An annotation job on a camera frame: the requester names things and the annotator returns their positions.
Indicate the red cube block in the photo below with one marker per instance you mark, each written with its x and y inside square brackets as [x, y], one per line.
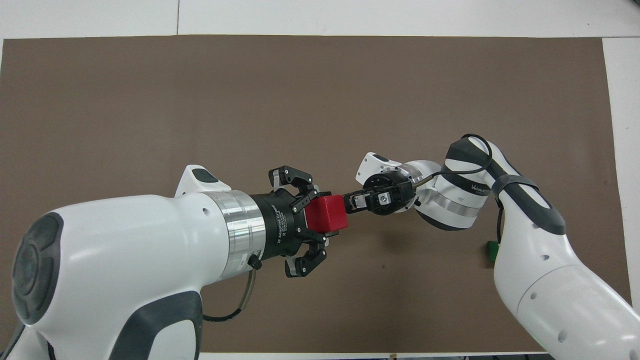
[327, 215]

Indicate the brown table mat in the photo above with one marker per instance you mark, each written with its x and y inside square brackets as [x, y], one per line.
[250, 100]

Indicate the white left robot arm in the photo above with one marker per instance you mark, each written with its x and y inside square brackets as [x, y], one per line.
[125, 260]

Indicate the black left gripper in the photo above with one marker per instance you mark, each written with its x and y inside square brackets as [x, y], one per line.
[282, 225]

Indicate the green cube block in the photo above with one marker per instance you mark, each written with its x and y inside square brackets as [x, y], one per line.
[493, 251]

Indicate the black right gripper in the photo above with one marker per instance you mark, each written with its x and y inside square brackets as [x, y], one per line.
[397, 200]

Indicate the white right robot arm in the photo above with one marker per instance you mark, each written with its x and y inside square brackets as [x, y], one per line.
[550, 300]

